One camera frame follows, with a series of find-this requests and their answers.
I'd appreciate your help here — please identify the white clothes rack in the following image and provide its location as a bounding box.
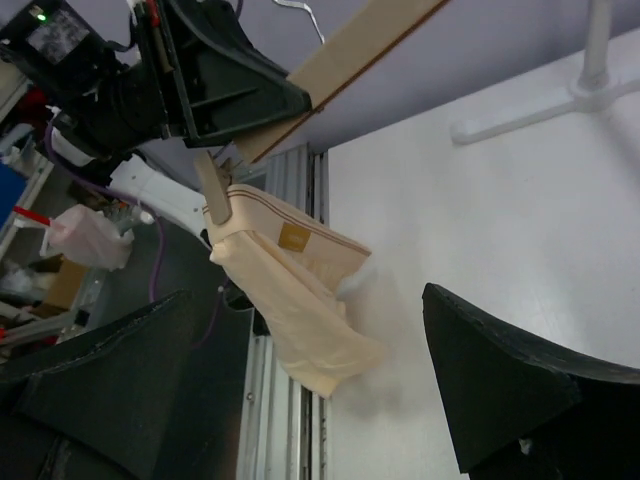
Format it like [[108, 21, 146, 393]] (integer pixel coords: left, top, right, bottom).
[[449, 0, 640, 146]]

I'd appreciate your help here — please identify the cardboard box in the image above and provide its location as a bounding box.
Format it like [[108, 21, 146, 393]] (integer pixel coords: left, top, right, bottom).
[[31, 255, 89, 318]]

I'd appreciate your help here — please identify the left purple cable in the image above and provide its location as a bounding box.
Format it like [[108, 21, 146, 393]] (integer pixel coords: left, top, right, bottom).
[[44, 122, 231, 351]]

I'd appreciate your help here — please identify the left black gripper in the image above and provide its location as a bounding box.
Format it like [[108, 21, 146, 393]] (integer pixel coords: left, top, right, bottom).
[[99, 1, 318, 150]]

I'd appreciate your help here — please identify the aluminium mounting rail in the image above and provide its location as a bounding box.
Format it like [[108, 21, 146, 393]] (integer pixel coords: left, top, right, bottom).
[[235, 144, 331, 479]]

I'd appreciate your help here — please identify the wooden clip hanger with beige underwear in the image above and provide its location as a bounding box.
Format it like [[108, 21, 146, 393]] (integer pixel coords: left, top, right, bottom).
[[192, 0, 451, 224]]

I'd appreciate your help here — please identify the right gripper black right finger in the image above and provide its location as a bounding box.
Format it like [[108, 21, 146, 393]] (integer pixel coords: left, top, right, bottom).
[[422, 283, 639, 479]]

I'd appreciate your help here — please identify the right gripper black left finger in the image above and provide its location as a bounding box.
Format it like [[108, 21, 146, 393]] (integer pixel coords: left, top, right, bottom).
[[1, 291, 252, 479]]

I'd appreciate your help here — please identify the beige underwear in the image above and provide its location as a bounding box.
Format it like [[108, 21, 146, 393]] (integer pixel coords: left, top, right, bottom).
[[206, 184, 384, 398]]

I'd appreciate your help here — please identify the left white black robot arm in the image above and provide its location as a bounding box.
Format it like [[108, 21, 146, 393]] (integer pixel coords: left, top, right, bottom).
[[1, 1, 312, 241]]

